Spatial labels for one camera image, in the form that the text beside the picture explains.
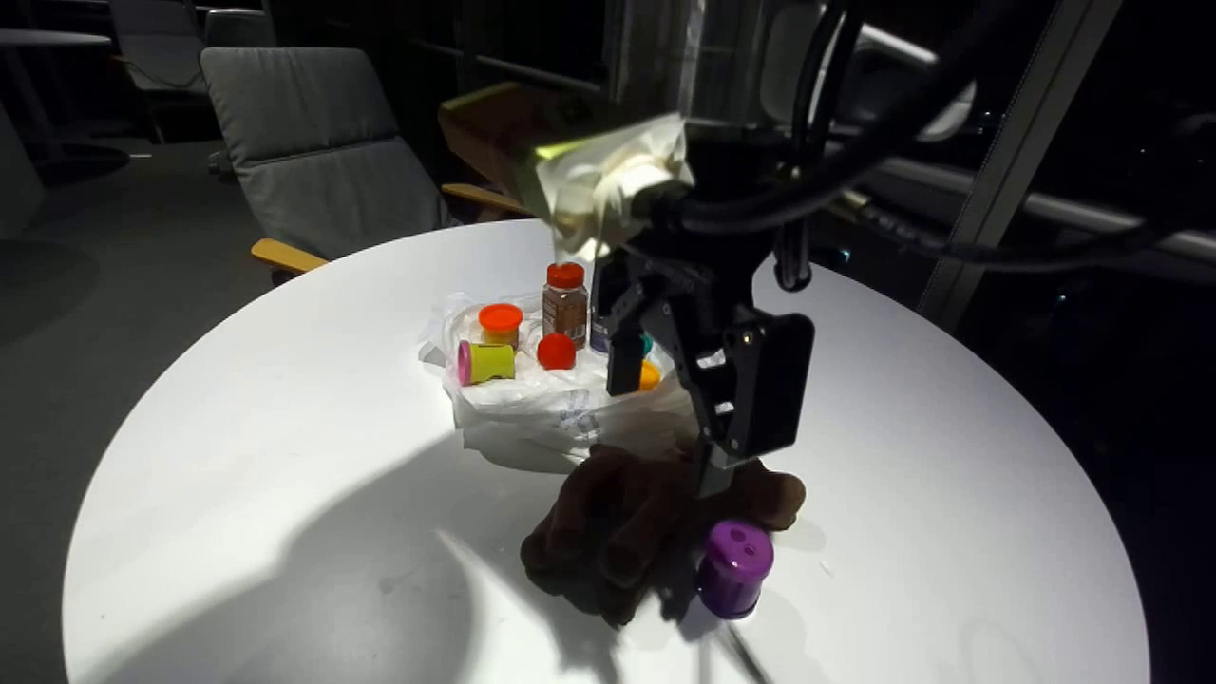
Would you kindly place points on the spice jar red lid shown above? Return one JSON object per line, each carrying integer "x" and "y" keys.
{"x": 564, "y": 307}

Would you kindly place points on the purple tub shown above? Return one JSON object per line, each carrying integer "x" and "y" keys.
{"x": 735, "y": 569}

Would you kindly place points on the yellow tub orange lid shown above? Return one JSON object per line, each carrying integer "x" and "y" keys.
{"x": 651, "y": 375}

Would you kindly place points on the grey chair wooden armrests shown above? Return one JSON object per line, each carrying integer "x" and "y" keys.
{"x": 317, "y": 146}

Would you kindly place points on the grey metal window railing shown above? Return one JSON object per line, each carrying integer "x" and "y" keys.
{"x": 1077, "y": 211}

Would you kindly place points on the tub with red lid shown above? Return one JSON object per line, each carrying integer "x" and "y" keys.
{"x": 557, "y": 353}

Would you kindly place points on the brown cardboard wrist box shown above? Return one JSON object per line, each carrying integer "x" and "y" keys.
{"x": 557, "y": 156}

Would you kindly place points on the crumpled clear plastic bag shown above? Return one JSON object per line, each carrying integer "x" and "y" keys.
{"x": 519, "y": 432}

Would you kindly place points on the brown plush moose toy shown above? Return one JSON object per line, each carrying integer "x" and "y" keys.
{"x": 608, "y": 518}

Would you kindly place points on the grey diagonal pillar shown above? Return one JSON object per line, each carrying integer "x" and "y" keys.
{"x": 1021, "y": 152}

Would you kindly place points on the yellow tub red-orange lid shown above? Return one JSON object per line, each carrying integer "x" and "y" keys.
{"x": 500, "y": 321}

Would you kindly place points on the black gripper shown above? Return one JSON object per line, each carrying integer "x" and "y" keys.
{"x": 714, "y": 228}

